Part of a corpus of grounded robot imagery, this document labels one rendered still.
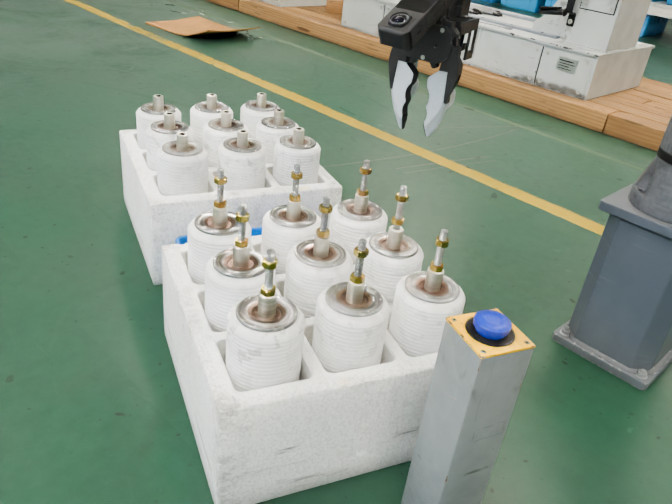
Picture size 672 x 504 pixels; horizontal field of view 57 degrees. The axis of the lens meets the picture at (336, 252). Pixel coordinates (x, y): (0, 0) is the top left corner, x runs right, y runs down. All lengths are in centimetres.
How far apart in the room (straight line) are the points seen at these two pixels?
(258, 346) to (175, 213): 51
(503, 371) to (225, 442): 33
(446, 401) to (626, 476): 42
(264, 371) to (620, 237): 68
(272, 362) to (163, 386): 32
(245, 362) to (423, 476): 26
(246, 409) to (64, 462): 31
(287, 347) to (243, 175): 55
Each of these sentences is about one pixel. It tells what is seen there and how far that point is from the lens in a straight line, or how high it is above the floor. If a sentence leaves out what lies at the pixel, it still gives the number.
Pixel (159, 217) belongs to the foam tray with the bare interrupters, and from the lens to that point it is 119.
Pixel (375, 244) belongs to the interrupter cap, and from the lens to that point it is 93.
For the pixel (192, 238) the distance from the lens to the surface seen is 94.
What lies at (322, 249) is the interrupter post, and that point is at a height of 27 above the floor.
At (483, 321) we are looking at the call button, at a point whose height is 33.
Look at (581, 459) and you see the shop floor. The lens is 106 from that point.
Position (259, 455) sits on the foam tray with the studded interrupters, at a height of 9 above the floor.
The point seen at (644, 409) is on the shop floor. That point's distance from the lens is 121.
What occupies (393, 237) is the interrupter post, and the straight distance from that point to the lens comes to 92.
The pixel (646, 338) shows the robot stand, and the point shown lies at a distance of 122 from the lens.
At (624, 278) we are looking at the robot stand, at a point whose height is 18.
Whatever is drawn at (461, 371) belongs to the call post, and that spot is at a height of 28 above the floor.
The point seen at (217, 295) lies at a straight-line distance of 84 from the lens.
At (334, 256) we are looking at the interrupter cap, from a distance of 89.
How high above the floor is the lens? 70
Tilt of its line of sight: 30 degrees down
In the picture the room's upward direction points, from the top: 7 degrees clockwise
